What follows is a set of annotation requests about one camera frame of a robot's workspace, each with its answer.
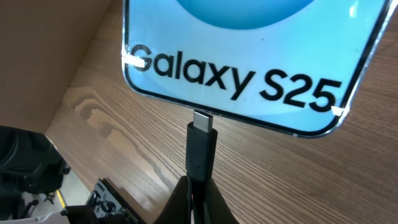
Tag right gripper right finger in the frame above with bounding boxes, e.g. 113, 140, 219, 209
203, 179, 239, 224

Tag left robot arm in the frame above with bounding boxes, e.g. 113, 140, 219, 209
1, 126, 70, 220

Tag black USB charging cable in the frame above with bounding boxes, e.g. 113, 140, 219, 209
185, 110, 218, 224

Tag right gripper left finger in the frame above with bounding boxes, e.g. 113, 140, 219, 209
154, 175, 192, 224

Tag blue screen Galaxy smartphone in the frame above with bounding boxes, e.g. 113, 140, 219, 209
121, 0, 397, 138

